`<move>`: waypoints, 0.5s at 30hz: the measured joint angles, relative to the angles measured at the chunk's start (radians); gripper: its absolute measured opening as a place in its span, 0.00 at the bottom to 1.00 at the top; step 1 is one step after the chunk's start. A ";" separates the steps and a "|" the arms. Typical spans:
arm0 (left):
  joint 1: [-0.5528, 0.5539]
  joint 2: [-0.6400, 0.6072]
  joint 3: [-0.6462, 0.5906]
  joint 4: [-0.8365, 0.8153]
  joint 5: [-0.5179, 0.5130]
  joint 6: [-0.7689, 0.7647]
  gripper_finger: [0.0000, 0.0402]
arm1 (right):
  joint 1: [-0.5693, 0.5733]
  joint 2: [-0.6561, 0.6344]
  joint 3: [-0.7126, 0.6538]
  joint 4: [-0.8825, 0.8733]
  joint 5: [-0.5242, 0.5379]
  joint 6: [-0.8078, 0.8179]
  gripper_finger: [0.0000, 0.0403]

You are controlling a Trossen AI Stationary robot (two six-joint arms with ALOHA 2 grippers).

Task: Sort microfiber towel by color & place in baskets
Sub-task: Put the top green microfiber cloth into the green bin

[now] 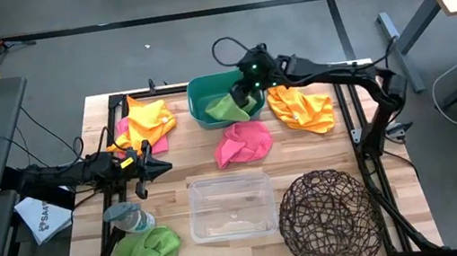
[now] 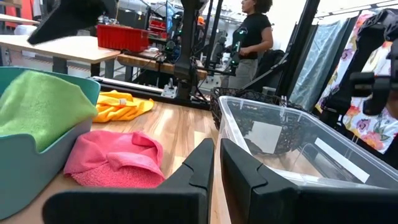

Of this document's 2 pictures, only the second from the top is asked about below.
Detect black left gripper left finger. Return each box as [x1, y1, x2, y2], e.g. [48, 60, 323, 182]
[42, 138, 216, 224]

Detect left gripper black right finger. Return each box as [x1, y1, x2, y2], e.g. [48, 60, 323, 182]
[219, 138, 398, 224]

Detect pink microfiber towel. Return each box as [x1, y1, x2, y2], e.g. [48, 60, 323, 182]
[63, 129, 166, 189]

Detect orange and yellow cloths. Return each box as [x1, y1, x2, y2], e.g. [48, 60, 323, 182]
[92, 90, 155, 123]

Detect green microfiber towel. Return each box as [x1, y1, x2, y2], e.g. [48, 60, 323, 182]
[0, 70, 99, 153]

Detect floral patterned cloth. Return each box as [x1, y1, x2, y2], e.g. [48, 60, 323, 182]
[315, 11, 398, 155]

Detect clear plastic bin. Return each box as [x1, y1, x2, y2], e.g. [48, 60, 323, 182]
[216, 95, 398, 190]

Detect blue-grey curtain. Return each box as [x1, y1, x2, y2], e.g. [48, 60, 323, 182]
[289, 18, 351, 111]

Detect small white device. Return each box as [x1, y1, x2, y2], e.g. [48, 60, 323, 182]
[161, 77, 178, 99]

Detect teal plastic basket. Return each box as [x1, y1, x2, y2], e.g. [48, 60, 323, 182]
[0, 66, 102, 220]

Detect person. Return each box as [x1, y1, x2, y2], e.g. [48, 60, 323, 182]
[220, 0, 274, 90]

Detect wooden workbench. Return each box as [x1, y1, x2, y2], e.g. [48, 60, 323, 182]
[116, 52, 208, 80]

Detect red plastic bin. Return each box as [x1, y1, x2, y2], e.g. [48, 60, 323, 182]
[96, 24, 150, 53]

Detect light table with grey legs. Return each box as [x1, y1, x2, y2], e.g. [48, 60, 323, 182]
[0, 34, 121, 78]

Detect black angular object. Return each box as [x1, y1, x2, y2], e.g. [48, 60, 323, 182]
[27, 0, 118, 45]

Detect dark wire basket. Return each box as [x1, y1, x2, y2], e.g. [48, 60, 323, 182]
[210, 86, 315, 156]

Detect black metal rig frame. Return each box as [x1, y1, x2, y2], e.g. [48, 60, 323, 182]
[90, 0, 321, 111]

